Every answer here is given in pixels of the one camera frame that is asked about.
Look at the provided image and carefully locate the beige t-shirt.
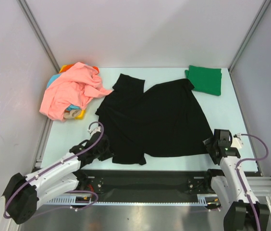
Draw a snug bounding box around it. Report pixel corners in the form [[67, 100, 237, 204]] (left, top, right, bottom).
[[63, 109, 82, 119]]

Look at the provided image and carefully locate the black t-shirt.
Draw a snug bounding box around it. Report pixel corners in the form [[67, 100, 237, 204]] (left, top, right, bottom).
[[96, 74, 212, 165]]

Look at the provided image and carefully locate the pink t-shirt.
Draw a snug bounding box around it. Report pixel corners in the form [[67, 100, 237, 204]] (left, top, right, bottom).
[[39, 62, 112, 121]]

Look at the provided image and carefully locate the light blue t-shirt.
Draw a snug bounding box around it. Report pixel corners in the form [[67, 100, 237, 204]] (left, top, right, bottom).
[[46, 73, 81, 111]]

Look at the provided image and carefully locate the aluminium frame post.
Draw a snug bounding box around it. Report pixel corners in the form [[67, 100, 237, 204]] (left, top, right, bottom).
[[228, 0, 271, 74], [17, 0, 60, 72]]

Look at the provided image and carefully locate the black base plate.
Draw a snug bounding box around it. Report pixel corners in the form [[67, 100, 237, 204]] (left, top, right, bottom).
[[76, 169, 214, 200]]

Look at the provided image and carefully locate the folded green t-shirt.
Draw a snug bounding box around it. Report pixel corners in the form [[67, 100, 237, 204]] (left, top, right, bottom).
[[185, 65, 222, 96]]

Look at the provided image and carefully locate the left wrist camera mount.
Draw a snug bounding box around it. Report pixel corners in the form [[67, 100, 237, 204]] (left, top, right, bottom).
[[88, 126, 101, 136]]

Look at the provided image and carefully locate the right aluminium frame post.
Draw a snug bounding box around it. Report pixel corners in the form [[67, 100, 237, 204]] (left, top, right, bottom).
[[228, 0, 271, 74]]

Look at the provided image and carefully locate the grey slotted cable duct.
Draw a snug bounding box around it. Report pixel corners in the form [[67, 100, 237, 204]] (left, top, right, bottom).
[[45, 193, 217, 206]]

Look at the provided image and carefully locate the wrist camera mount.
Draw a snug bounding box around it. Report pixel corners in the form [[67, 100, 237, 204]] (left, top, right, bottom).
[[88, 126, 101, 136], [231, 134, 244, 150]]

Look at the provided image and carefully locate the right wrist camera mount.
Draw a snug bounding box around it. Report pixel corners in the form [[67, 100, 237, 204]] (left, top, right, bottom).
[[231, 134, 244, 150]]

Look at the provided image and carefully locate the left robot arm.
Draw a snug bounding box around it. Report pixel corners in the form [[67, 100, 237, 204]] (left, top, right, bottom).
[[3, 131, 113, 224]]

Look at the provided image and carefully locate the left aluminium frame post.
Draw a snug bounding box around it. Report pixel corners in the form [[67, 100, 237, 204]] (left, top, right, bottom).
[[17, 0, 60, 72]]

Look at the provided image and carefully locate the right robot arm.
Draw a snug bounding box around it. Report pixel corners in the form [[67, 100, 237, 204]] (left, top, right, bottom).
[[203, 129, 270, 231]]

